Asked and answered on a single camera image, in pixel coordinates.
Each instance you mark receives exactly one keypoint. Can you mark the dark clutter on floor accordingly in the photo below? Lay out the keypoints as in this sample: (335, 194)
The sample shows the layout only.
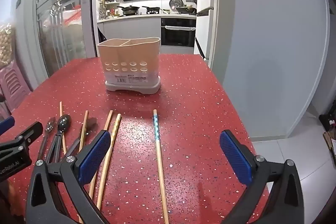
(329, 132)

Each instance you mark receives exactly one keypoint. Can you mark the seasoning rack with bottles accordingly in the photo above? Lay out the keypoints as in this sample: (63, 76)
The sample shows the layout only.
(107, 7)

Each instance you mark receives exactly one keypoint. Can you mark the beige plastic cutlery holder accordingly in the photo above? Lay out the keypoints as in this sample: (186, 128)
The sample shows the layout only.
(128, 66)

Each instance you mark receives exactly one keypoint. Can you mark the large grey spoon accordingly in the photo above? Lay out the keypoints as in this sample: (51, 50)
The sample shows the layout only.
(63, 123)

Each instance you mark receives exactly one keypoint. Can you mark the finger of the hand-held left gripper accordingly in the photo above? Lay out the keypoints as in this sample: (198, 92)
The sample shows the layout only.
(6, 123)
(31, 132)

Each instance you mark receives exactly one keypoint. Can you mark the glass sliding door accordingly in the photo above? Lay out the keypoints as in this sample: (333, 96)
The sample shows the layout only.
(60, 16)

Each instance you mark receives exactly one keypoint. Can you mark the blue patterned chopstick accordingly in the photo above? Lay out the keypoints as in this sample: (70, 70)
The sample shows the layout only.
(158, 153)

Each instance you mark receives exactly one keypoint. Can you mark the black built-in oven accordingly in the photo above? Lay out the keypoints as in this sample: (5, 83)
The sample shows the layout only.
(177, 35)

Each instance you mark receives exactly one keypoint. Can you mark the black frying pan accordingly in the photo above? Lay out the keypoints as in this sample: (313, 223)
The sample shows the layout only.
(151, 9)

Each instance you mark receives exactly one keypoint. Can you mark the black wok with lid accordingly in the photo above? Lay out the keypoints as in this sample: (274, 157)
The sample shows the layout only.
(129, 9)

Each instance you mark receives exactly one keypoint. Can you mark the dark brown spoon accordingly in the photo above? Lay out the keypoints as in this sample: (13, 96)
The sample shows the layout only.
(90, 125)

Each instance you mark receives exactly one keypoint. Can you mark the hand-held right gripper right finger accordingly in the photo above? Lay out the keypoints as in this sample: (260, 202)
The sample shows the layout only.
(234, 158)

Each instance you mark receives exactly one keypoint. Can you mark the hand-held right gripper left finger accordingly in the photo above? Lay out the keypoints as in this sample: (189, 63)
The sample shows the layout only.
(95, 155)

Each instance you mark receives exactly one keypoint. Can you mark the pink plastic stool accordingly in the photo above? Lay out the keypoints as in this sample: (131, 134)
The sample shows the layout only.
(13, 85)

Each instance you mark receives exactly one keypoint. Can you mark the bag of nuts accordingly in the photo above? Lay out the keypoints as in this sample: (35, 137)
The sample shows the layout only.
(5, 43)

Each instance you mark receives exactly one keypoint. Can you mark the small metal spoon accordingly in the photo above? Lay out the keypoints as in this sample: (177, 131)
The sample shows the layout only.
(49, 125)

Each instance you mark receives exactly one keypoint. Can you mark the wok with food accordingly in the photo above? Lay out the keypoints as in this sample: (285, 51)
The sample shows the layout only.
(186, 9)

